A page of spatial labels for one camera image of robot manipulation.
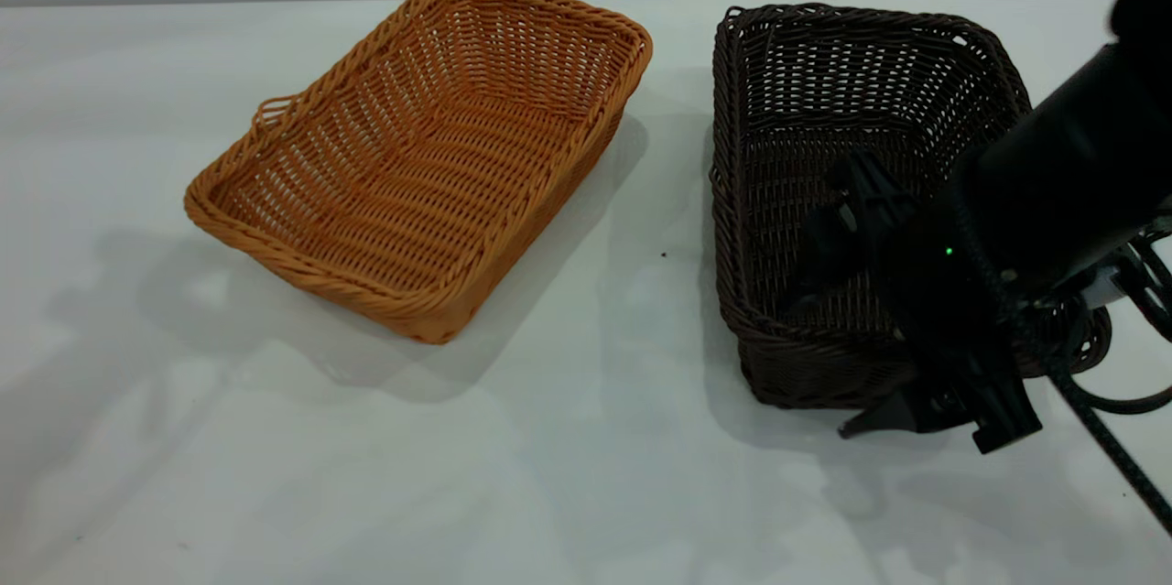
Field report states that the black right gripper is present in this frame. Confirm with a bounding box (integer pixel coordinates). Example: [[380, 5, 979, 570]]
[[792, 153, 1045, 455]]

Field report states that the dark brown wicker basket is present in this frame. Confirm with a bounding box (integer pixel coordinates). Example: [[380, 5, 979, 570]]
[[710, 4, 1112, 410]]

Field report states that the black braided cable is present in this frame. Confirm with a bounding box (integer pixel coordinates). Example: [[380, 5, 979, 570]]
[[952, 200, 1172, 536]]

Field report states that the thin black looped cable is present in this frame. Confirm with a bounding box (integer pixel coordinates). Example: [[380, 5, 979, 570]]
[[1053, 237, 1172, 415]]

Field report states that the white cable connector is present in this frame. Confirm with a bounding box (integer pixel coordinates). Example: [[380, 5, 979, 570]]
[[1085, 269, 1129, 309]]

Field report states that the light brown wicker basket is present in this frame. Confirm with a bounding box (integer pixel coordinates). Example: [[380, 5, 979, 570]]
[[184, 0, 654, 346]]

